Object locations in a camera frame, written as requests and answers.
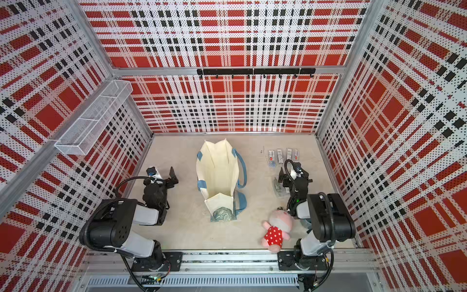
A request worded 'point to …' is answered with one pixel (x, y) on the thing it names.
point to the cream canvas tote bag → (221, 172)
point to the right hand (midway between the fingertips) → (293, 167)
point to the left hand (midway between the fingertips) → (166, 169)
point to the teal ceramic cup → (307, 222)
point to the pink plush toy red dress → (278, 230)
